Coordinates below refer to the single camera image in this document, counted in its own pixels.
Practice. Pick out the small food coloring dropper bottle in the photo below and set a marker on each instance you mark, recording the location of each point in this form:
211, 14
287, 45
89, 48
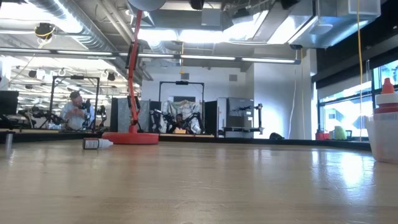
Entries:
93, 143

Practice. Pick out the black partition panel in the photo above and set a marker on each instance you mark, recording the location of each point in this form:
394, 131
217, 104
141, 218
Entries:
211, 118

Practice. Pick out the white cloth cover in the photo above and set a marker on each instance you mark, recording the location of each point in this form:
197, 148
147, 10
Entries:
186, 107

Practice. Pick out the person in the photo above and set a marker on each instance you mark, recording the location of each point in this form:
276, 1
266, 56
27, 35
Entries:
76, 113
179, 119

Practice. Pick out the grey metal cabinet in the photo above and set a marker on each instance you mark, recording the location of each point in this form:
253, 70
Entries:
241, 119

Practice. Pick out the long ceiling light fixture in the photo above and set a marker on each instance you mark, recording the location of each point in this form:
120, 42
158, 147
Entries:
208, 57

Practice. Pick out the black stand with shelf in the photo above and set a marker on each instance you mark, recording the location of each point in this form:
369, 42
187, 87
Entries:
260, 115

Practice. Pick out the red desk lamp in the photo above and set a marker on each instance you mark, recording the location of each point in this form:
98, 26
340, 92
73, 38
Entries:
130, 138

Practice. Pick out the grey partition panel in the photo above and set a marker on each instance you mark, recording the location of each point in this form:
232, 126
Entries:
122, 115

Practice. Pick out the black dome object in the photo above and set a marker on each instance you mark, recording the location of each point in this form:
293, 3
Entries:
276, 136

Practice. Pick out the grey ceiling box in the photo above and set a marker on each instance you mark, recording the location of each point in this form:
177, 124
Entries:
211, 17

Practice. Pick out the red box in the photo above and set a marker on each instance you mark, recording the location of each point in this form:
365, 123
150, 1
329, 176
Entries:
321, 136

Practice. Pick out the green object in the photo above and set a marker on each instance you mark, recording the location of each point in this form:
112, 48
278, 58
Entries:
339, 133

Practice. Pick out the clear plastic bin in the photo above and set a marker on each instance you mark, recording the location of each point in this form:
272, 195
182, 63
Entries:
384, 140

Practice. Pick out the black monitor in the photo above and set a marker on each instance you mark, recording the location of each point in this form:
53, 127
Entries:
8, 102

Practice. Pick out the black rig frame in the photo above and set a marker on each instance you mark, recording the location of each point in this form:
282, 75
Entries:
90, 77
182, 82

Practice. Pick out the silver ventilation duct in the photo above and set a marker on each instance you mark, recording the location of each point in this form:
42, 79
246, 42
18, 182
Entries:
311, 28

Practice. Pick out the black aluminium table frame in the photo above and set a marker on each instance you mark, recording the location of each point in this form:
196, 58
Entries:
335, 144

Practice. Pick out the grey metal post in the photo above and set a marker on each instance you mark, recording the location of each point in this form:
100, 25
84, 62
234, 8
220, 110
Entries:
8, 140

